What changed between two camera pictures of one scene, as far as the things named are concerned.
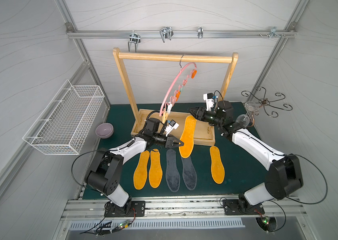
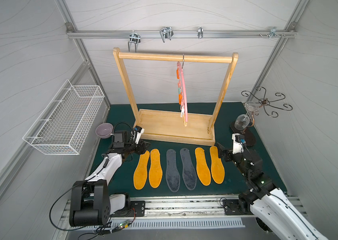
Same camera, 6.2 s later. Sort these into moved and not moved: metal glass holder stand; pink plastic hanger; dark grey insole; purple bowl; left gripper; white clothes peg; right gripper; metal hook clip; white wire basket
Moved: right gripper; left gripper; white clothes peg; pink plastic hanger
Not moved: dark grey insole; purple bowl; white wire basket; metal hook clip; metal glass holder stand
